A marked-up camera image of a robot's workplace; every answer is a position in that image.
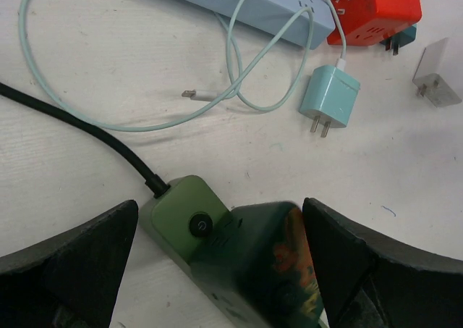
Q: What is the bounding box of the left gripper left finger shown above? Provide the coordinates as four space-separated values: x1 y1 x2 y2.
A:
1 200 138 327

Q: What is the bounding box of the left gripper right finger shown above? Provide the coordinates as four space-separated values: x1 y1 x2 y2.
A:
302 198 462 327

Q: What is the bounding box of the dark green cube socket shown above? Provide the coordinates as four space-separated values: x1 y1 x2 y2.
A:
190 201 323 327

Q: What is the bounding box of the green power strip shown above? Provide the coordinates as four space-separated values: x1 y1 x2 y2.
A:
140 175 282 327

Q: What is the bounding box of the teal single port charger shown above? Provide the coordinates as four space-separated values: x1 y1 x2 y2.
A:
299 65 360 138

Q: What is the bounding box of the white Honor charger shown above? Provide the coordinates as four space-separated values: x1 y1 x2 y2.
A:
412 37 462 108

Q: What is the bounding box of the teal plug adapter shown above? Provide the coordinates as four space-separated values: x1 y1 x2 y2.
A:
380 24 417 56

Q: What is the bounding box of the red cube socket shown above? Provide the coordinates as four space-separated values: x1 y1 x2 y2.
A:
331 0 422 46

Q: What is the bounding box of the light blue power strip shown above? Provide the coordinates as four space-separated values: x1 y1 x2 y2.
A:
184 0 335 50

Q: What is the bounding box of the black power cable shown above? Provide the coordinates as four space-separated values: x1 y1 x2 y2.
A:
0 82 171 198

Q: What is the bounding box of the thin mint cable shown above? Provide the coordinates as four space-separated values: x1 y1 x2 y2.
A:
17 0 349 133

